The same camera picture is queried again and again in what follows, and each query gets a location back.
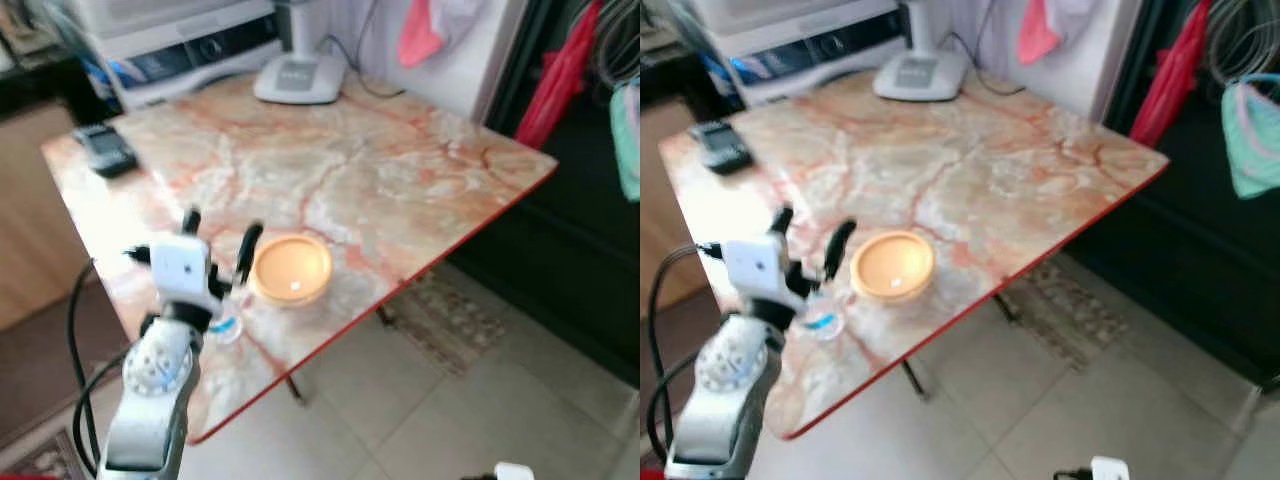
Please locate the teal hanging cloth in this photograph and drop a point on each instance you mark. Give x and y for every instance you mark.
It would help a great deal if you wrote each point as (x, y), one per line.
(628, 140)
(1252, 140)

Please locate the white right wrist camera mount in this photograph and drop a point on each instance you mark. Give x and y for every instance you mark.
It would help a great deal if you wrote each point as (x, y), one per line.
(513, 471)
(1110, 468)

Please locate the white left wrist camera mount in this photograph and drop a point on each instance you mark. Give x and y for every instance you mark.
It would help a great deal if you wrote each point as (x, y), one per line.
(755, 268)
(180, 265)

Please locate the white hanging cloth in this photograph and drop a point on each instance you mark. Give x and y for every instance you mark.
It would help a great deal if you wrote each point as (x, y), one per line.
(1080, 15)
(462, 20)

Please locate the pink hanging cloth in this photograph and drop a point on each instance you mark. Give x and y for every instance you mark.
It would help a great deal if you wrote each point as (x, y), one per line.
(418, 35)
(1038, 35)

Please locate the black handheld device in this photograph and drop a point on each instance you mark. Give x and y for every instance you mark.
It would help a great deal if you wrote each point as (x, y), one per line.
(722, 147)
(105, 150)

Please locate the light wooden cabinet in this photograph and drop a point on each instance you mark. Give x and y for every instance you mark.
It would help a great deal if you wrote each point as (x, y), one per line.
(30, 220)
(662, 220)

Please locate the white box appliance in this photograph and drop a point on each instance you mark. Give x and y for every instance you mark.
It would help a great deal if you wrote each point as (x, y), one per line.
(180, 45)
(790, 40)

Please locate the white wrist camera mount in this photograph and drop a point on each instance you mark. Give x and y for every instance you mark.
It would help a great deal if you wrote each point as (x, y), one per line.
(180, 265)
(755, 268)
(513, 471)
(1110, 468)

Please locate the dark black cabinet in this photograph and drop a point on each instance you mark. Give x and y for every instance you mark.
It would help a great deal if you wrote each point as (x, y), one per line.
(1190, 260)
(560, 260)

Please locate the marble top red-edged table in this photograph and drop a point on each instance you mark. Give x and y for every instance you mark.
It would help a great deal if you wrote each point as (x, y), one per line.
(970, 165)
(350, 170)

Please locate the dark patterned rug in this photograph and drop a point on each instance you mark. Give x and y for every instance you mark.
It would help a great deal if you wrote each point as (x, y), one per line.
(45, 460)

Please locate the brown patterned floor mat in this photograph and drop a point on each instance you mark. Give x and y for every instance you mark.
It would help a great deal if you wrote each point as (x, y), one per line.
(1065, 315)
(445, 320)

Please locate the orange round bowl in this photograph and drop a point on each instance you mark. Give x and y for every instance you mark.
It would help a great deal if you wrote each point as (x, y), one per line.
(290, 270)
(893, 266)

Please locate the white appliance stand base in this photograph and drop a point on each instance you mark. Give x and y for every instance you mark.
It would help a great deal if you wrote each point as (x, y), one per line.
(298, 75)
(920, 72)

